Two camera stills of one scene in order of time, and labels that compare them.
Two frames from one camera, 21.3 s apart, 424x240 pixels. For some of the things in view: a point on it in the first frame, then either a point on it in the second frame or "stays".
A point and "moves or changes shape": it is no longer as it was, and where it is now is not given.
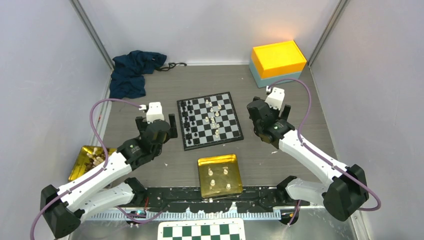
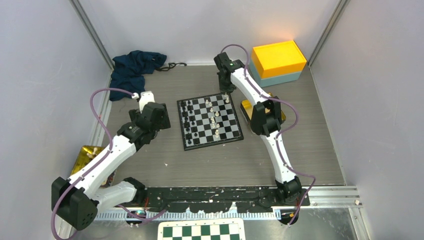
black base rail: (161, 199) stays
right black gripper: (285, 116) to (224, 89)
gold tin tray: (219, 177) moves or changes shape
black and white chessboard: (208, 120) stays
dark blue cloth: (127, 79) stays
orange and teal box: (272, 63) stays
